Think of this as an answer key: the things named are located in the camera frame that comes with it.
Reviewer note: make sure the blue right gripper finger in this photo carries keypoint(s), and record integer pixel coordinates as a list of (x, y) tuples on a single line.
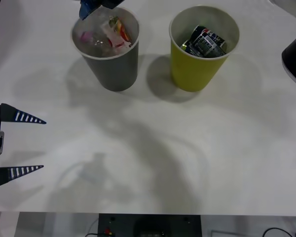
[(88, 7)]

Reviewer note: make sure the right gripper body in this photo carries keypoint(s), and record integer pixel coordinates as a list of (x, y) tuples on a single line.
[(114, 3)]

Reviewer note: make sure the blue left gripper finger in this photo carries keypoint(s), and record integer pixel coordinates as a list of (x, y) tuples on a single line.
[(5, 174), (10, 113)]

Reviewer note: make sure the clear bottle with red cap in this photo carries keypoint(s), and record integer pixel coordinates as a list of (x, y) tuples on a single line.
[(114, 37)]

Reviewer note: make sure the clear bottle with pink cap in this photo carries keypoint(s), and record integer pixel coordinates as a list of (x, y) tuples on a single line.
[(87, 37)]

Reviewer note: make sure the grey plastic waste bin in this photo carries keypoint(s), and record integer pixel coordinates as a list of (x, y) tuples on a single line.
[(118, 74)]

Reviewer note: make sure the dark can with green print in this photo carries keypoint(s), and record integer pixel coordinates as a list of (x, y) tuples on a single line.
[(186, 46)]

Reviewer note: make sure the black can with blue-red print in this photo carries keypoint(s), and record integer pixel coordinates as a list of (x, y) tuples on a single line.
[(207, 42)]

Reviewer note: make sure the yellow-green plastic waste bin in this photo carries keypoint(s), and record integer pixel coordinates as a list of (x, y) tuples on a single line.
[(190, 74)]

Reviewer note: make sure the black robot torso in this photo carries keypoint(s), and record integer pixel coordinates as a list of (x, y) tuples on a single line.
[(150, 224)]

